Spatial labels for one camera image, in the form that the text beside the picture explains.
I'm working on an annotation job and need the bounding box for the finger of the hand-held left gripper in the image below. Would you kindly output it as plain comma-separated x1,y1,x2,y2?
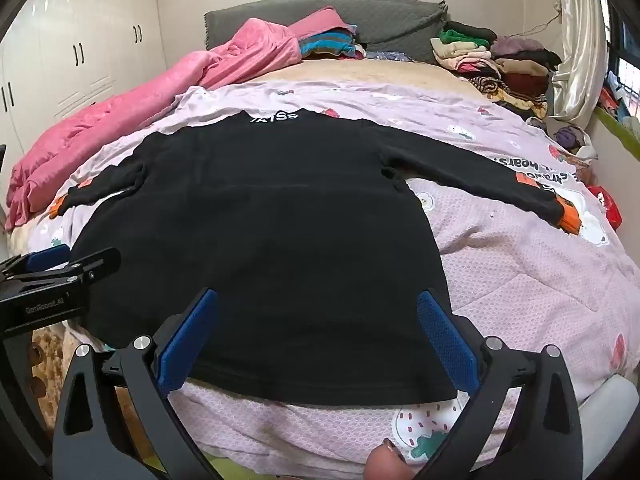
0,247,122,302
0,244,72,281

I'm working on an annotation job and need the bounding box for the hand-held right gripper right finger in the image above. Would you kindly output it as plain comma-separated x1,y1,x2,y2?
416,289,585,480

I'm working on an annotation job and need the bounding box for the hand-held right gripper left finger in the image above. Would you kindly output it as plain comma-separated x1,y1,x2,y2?
51,287,221,480

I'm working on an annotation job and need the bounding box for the black printed t-shirt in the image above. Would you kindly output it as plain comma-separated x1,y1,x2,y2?
50,107,583,407

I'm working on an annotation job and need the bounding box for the pile of folded clothes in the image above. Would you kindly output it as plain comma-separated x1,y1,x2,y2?
430,21,566,121

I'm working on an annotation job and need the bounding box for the person's right hand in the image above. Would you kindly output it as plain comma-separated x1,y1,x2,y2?
364,437,417,480

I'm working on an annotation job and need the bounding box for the brown plush rug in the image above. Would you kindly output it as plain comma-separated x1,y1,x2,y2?
27,325,76,411

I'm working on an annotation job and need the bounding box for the lilac printed blanket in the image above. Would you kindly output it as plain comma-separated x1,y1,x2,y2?
10,82,640,466

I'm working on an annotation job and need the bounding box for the pink fleece blanket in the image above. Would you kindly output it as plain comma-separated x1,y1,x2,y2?
5,17,303,233

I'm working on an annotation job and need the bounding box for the white rounded object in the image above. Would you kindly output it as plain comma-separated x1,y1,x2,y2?
575,375,636,461

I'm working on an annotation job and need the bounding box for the red bag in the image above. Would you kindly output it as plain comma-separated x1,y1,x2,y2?
587,185,623,231

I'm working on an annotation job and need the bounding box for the white wardrobe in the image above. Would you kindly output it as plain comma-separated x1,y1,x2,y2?
0,0,168,171

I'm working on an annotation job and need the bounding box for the purple cloth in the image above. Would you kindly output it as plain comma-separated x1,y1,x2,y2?
552,125,598,161

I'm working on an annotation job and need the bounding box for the green window ledge cover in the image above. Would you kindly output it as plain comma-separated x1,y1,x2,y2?
595,105,640,161

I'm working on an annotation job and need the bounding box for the beige bed sheet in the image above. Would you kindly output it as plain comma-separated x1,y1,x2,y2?
260,57,506,106

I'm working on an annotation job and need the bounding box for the striped colourful cloth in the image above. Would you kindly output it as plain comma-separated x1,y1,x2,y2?
300,30,368,61

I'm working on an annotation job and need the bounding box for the grey headboard cover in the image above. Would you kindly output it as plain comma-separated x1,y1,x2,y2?
204,0,449,63

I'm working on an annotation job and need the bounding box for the pink pillow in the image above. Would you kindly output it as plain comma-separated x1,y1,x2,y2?
287,6,353,41

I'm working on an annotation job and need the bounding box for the window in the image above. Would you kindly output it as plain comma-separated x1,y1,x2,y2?
602,0,640,111

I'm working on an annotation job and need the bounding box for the cream curtain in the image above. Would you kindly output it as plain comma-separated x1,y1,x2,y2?
547,0,608,131

